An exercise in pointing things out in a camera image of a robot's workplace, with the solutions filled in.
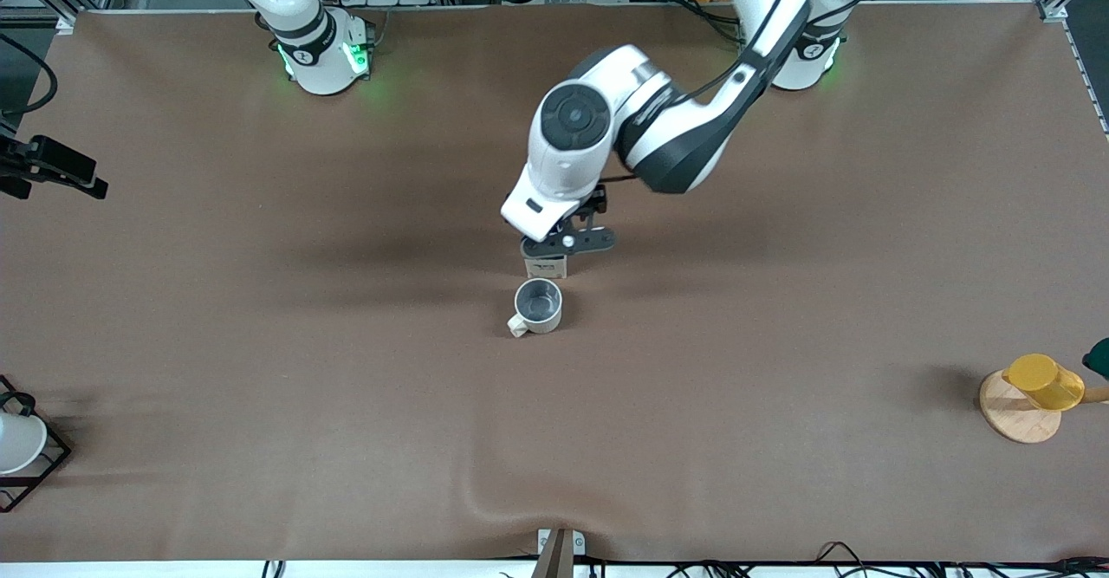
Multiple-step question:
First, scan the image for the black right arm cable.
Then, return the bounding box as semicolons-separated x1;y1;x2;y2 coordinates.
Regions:
0;32;59;118

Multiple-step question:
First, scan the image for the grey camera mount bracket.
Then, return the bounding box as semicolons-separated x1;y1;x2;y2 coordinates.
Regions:
530;528;587;578

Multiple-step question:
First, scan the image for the yellow cup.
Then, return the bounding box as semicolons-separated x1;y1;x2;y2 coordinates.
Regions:
1002;354;1086;412

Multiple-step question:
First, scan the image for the grey ceramic mug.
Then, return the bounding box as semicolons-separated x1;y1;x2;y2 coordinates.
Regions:
507;278;564;338

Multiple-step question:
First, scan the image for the brown table mat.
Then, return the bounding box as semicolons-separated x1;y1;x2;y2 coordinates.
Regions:
0;2;1109;563

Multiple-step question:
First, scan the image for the blue milk carton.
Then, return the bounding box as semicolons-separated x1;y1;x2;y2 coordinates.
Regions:
522;253;569;281

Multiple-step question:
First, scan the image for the black wire rack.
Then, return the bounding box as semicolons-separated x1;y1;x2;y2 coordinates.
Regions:
0;374;72;514

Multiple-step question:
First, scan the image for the white cup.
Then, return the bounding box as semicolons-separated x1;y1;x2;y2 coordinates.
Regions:
0;411;49;475

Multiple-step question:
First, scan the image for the round wooden mug stand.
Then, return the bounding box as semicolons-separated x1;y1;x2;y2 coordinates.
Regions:
979;370;1109;445

